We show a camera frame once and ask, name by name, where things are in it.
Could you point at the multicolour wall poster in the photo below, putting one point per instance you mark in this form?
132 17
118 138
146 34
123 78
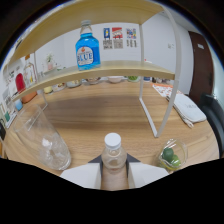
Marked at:
131 37

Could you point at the white green mug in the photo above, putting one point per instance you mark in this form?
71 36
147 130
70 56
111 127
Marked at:
133 78

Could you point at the wooden two-tier shelf rack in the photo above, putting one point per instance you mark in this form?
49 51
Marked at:
110 68

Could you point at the orange printed menu sheet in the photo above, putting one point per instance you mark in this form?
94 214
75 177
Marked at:
162 90

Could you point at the red white wall poster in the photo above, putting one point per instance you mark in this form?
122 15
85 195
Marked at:
117 37

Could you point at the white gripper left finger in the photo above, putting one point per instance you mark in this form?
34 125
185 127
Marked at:
83 175

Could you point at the glass cup of limes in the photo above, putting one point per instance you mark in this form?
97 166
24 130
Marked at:
171 156

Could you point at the blue liquid bottle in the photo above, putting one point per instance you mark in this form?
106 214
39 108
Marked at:
87 50

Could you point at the small white flower plant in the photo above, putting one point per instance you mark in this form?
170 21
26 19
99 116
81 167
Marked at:
50 60

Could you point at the white zip pouch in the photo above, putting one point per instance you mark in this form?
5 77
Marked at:
190 110

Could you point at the black chair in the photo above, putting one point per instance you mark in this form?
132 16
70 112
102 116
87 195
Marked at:
213 117

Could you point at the small shallow dish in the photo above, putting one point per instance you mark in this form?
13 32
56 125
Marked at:
59 87

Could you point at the clear bottle with orange cap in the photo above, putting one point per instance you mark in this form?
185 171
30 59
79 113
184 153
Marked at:
29 72

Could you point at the brown door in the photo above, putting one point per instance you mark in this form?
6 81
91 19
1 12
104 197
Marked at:
201 66

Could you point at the white bowl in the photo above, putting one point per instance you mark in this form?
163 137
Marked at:
93 80
115 79

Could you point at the clear glass tumbler with ice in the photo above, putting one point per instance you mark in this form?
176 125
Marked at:
46 143

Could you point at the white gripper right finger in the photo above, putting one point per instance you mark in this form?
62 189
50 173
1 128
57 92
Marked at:
145 173

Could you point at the clear bottle with red label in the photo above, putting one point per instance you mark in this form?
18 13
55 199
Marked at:
113 158

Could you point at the red liquid bottle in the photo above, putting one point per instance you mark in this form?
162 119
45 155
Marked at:
20 83

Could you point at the light-blue cup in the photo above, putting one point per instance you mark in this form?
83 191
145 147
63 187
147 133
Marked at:
18 104

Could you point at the blue yellow wall poster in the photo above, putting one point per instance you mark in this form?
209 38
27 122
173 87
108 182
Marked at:
106 38

